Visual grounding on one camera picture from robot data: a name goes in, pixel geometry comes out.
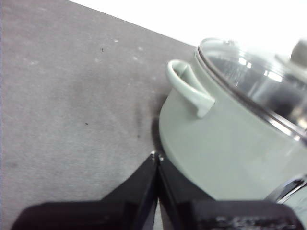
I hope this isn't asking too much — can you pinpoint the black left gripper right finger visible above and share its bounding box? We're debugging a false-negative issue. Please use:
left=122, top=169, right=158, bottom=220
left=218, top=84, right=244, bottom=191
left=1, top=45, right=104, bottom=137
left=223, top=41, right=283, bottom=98
left=157, top=155, right=298, bottom=230

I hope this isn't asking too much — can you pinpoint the glass lid with green knob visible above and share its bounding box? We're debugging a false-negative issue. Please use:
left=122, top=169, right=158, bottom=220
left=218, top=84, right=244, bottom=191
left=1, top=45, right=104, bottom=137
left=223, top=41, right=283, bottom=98
left=198, top=37, right=307, bottom=147

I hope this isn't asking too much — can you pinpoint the sage green electric pot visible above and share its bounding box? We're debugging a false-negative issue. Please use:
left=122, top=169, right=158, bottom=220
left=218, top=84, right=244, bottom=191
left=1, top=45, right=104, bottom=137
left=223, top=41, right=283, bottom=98
left=158, top=47, right=307, bottom=216

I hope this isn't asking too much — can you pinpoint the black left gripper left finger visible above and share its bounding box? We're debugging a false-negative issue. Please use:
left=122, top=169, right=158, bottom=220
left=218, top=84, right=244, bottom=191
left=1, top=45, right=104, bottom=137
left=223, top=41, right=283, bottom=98
left=11, top=152, right=159, bottom=230

